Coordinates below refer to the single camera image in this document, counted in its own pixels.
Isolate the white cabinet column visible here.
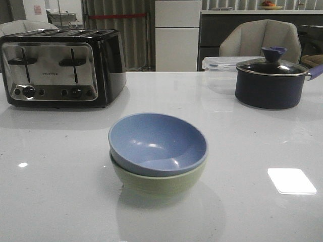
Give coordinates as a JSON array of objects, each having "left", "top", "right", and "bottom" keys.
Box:
[{"left": 155, "top": 1, "right": 202, "bottom": 72}]

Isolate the beige armchair left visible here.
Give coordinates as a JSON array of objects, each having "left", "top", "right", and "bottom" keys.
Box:
[{"left": 1, "top": 20, "right": 57, "bottom": 37}]

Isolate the grey counter cabinet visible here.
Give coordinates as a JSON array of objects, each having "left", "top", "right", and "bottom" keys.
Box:
[{"left": 197, "top": 10, "right": 322, "bottom": 71}]

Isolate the green bowl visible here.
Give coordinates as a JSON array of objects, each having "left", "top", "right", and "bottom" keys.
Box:
[{"left": 110, "top": 153, "right": 208, "bottom": 196}]

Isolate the beige armchair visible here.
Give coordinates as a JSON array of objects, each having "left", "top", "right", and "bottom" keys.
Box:
[
  {"left": 1, "top": 20, "right": 57, "bottom": 37},
  {"left": 219, "top": 19, "right": 301, "bottom": 63}
]

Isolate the metal trolley in background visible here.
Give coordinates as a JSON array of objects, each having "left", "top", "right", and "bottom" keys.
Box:
[{"left": 46, "top": 9, "right": 83, "bottom": 29}]

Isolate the dark blue saucepan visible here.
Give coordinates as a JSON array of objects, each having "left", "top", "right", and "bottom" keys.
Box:
[{"left": 235, "top": 65, "right": 322, "bottom": 109}]

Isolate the fruit plate on counter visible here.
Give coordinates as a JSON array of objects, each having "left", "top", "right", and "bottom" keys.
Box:
[{"left": 260, "top": 0, "right": 283, "bottom": 10}]

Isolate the blue bowl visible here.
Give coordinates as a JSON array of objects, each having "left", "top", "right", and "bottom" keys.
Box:
[{"left": 108, "top": 113, "right": 208, "bottom": 177}]

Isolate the glass pot lid blue knob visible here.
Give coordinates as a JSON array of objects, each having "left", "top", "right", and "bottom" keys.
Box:
[{"left": 236, "top": 46, "right": 308, "bottom": 76}]

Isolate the red barrier belt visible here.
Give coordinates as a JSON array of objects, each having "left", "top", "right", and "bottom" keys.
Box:
[{"left": 88, "top": 13, "right": 147, "bottom": 20}]

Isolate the clear plastic food container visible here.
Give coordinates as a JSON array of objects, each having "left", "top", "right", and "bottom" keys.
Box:
[{"left": 202, "top": 56, "right": 260, "bottom": 95}]

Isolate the black and chrome toaster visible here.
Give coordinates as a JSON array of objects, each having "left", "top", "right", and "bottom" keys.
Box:
[{"left": 1, "top": 29, "right": 126, "bottom": 108}]

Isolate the pink sign on wall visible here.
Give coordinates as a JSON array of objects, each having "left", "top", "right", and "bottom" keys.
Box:
[{"left": 34, "top": 5, "right": 42, "bottom": 15}]

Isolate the beige armchair right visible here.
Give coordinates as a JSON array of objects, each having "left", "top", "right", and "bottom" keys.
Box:
[{"left": 219, "top": 19, "right": 301, "bottom": 63}]

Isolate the brown object behind pot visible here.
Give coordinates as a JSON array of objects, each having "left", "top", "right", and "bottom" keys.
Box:
[{"left": 301, "top": 54, "right": 323, "bottom": 67}]

